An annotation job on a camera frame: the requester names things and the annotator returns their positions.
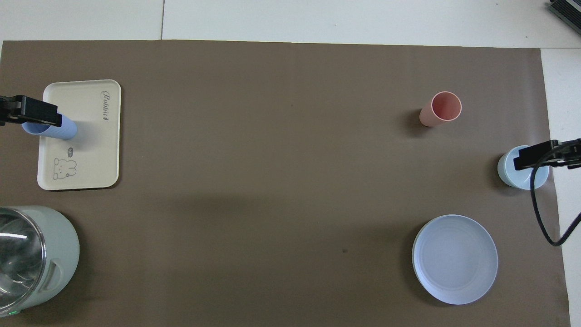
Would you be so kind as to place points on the brown paper table mat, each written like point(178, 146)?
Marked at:
point(272, 159)

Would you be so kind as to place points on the blue plastic cup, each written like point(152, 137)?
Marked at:
point(66, 129)

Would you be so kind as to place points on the cream rabbit print tray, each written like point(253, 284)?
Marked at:
point(91, 150)

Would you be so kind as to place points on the light blue plate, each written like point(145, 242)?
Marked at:
point(454, 259)

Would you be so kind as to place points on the grey ribbed device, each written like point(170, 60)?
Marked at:
point(567, 11)

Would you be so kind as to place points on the pale green cooking pot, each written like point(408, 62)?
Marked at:
point(61, 250)

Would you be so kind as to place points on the pink plastic cup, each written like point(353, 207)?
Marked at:
point(445, 106)

